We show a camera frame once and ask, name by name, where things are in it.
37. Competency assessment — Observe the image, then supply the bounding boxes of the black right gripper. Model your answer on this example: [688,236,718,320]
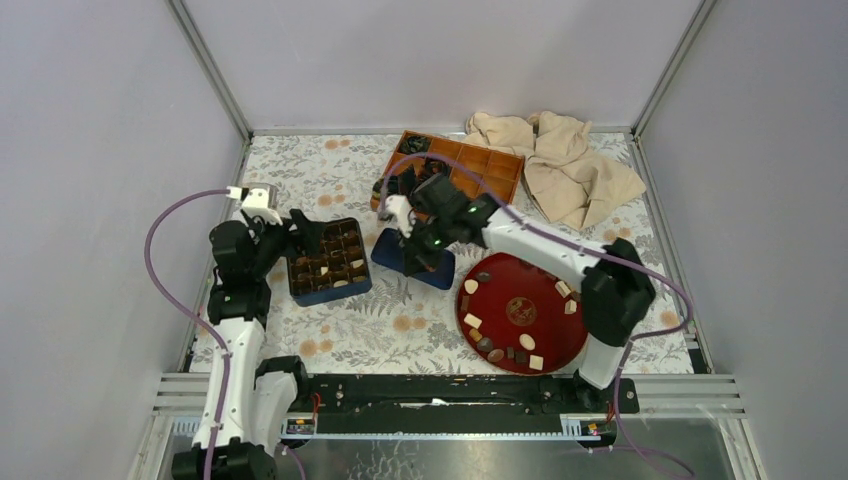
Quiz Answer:
[394,214,456,278]

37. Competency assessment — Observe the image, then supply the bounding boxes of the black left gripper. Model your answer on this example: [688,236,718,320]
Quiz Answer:
[247,209,328,279]

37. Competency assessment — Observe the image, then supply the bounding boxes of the blue tin lid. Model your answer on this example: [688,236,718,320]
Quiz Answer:
[371,228,456,291]

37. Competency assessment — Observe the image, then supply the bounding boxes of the red round tray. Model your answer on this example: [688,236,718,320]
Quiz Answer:
[455,253,588,376]

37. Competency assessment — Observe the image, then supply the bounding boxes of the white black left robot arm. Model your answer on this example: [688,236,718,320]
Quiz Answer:
[171,209,325,479]

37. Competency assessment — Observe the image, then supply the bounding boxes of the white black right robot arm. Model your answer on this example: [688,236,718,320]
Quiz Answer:
[378,175,656,412]

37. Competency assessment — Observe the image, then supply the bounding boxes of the blue chocolate tin box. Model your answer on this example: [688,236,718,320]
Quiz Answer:
[287,217,372,307]

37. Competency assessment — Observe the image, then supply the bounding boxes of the floral tablecloth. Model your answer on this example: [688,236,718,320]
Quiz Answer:
[188,132,697,376]

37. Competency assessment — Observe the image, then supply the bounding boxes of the dark rolled tie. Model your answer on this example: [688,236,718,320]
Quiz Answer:
[371,166,418,207]
[397,134,432,155]

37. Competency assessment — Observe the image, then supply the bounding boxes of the orange wooden divided box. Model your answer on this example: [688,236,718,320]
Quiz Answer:
[378,130,524,203]

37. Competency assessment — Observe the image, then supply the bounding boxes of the beige crumpled cloth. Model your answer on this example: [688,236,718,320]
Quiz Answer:
[463,111,646,230]

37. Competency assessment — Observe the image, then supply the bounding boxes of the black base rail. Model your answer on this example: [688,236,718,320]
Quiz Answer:
[289,374,640,416]

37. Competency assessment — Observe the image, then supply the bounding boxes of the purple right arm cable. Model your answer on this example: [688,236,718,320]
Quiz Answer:
[377,153,697,480]

